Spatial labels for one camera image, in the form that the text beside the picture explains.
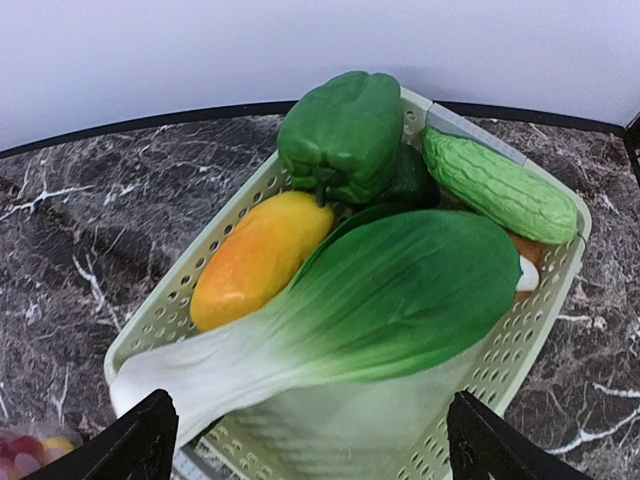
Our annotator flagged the yellow lemon toy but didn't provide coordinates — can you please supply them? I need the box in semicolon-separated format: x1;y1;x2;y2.
41;436;75;459

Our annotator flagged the light green bitter gourd toy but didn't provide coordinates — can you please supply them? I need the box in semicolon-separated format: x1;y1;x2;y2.
423;127;578;245

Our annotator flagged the bok choy toy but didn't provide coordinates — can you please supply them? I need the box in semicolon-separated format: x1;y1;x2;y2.
109;207;524;445

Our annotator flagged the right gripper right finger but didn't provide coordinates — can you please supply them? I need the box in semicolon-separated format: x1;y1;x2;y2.
447;391;591;480

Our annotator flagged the dark green avocado toy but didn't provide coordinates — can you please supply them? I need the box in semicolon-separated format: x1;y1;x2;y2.
350;143;441;211

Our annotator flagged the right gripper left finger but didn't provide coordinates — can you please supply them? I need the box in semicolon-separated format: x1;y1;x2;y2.
29;389;178;480

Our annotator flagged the green bell pepper toy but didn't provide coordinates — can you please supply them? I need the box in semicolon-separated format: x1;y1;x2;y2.
277;71;403;205

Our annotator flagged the clear zip top bag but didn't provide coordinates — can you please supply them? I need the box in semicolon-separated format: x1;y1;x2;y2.
1;422;83;479

